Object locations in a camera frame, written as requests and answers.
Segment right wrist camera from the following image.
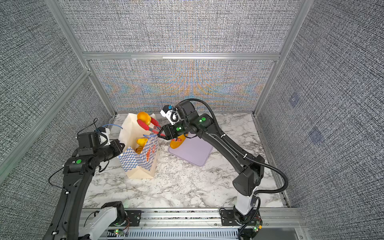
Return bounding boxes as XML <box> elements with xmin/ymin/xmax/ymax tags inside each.
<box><xmin>160</xmin><ymin>100</ymin><xmax>198</xmax><ymax>125</ymax></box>

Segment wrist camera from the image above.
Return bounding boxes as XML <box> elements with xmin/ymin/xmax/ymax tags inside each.
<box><xmin>160</xmin><ymin>100</ymin><xmax>198</xmax><ymax>125</ymax></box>
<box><xmin>77</xmin><ymin>126</ymin><xmax>111</xmax><ymax>149</ymax></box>

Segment black corrugated cable conduit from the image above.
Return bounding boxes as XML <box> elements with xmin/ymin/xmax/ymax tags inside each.
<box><xmin>181</xmin><ymin>98</ymin><xmax>289</xmax><ymax>195</ymax></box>

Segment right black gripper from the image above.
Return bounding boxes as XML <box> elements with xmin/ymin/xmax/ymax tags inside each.
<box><xmin>157</xmin><ymin>119</ymin><xmax>192</xmax><ymax>140</ymax></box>

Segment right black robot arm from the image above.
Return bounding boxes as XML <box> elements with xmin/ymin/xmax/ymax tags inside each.
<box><xmin>158</xmin><ymin>114</ymin><xmax>265</xmax><ymax>225</ymax></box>

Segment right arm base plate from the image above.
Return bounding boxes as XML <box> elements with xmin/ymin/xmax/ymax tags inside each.
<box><xmin>219</xmin><ymin>208</ymin><xmax>240</xmax><ymax>227</ymax></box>

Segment lilac plastic tray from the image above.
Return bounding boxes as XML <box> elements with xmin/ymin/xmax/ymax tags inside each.
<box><xmin>168</xmin><ymin>137</ymin><xmax>213</xmax><ymax>167</ymax></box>

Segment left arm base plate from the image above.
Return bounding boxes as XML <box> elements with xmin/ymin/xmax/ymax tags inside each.
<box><xmin>110</xmin><ymin>210</ymin><xmax>143</xmax><ymax>227</ymax></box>

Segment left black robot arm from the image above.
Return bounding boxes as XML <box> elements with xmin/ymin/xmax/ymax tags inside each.
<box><xmin>43</xmin><ymin>140</ymin><xmax>125</xmax><ymax>240</ymax></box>

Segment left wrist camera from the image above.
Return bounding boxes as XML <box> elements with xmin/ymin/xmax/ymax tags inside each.
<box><xmin>77</xmin><ymin>126</ymin><xmax>111</xmax><ymax>149</ymax></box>

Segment red kitchen tongs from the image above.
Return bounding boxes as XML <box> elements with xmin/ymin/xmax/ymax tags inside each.
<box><xmin>137</xmin><ymin>118</ymin><xmax>166</xmax><ymax>137</ymax></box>

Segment ridged yellow spiral bread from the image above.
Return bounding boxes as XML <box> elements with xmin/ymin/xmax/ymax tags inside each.
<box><xmin>135</xmin><ymin>147</ymin><xmax>143</xmax><ymax>154</ymax></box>

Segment aluminium front rail frame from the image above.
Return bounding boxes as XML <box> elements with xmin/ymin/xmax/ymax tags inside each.
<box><xmin>50</xmin><ymin>207</ymin><xmax>313</xmax><ymax>240</ymax></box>

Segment long orange baguette bread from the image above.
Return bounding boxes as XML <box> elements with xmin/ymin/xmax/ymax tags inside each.
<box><xmin>170</xmin><ymin>135</ymin><xmax>186</xmax><ymax>149</ymax></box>

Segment blue checkered paper bag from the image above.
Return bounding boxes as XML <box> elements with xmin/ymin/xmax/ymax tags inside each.
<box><xmin>107</xmin><ymin>114</ymin><xmax>159</xmax><ymax>179</ymax></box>

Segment small yellow croissant bread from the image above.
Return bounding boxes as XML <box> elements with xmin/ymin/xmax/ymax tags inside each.
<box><xmin>137</xmin><ymin>112</ymin><xmax>152</xmax><ymax>126</ymax></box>

